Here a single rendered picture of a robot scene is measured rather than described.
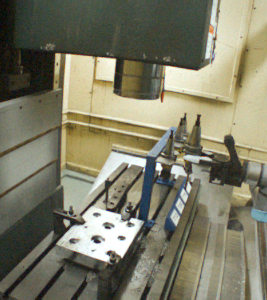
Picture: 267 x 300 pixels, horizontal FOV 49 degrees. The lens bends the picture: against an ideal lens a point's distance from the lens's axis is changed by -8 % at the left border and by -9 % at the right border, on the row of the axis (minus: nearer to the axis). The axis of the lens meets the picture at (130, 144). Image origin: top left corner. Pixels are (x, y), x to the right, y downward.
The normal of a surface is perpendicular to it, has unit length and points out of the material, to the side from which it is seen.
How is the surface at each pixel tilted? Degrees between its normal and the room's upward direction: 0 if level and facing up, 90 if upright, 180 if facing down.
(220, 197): 24
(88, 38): 90
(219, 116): 90
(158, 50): 90
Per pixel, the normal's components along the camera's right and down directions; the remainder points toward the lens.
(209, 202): -0.04, -0.73
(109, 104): -0.30, 0.28
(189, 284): 0.06, -0.89
